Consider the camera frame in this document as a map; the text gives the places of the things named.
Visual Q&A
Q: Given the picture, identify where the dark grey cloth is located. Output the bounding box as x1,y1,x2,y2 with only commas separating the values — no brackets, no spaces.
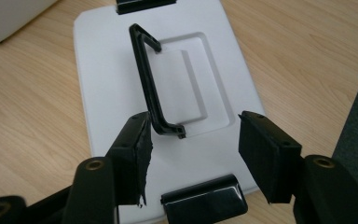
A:
331,46,358,194

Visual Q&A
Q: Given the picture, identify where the black lid latch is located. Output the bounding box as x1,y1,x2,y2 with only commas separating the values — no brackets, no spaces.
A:
159,174,249,224
115,0,177,16

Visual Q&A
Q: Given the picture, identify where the white storage box lid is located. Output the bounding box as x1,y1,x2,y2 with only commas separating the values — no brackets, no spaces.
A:
73,0,266,224

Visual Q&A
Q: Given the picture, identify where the white container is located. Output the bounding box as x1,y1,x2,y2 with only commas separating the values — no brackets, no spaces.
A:
0,0,59,47

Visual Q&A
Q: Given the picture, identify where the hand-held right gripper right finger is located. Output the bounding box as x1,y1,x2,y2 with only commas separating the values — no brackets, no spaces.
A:
238,110,303,204

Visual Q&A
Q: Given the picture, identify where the black lid handle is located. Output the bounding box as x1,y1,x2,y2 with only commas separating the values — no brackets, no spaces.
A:
129,22,187,140

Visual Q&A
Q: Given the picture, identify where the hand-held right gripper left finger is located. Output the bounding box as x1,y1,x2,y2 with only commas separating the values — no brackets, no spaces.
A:
104,111,154,209

